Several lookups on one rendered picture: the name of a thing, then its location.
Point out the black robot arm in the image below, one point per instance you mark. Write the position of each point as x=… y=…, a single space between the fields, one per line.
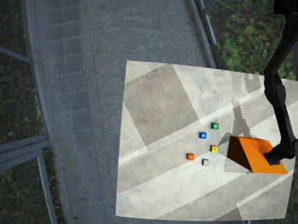
x=275 y=90

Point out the blue block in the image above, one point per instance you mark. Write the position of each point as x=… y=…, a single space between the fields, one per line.
x=203 y=135

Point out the yellow digit block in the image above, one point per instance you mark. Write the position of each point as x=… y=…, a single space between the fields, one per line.
x=213 y=148

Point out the green block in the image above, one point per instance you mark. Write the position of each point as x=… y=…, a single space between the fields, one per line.
x=215 y=125

